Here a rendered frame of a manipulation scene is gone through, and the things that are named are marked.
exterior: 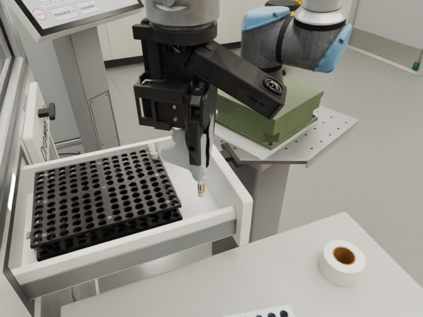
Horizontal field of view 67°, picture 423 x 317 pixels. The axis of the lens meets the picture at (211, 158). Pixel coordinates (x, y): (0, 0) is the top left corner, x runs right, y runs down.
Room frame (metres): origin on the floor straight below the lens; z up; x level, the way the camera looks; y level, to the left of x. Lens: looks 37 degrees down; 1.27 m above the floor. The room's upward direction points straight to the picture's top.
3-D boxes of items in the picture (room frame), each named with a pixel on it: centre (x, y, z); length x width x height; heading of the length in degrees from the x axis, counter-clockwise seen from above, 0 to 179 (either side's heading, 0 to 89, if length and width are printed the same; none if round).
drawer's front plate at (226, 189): (0.48, 0.00, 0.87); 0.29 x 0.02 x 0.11; 22
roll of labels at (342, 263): (0.35, -0.23, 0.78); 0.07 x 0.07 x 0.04
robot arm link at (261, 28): (0.86, -0.14, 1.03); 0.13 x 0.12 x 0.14; 58
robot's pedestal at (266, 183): (0.87, -0.14, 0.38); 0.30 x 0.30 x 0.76; 45
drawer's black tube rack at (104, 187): (0.41, 0.18, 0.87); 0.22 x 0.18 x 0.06; 112
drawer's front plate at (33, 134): (0.66, 0.41, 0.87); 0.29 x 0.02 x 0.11; 22
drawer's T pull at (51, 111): (0.67, 0.39, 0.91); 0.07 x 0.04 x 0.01; 22
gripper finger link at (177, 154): (0.34, 0.04, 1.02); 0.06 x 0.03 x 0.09; 76
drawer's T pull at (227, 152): (0.49, -0.03, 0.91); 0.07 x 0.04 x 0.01; 22
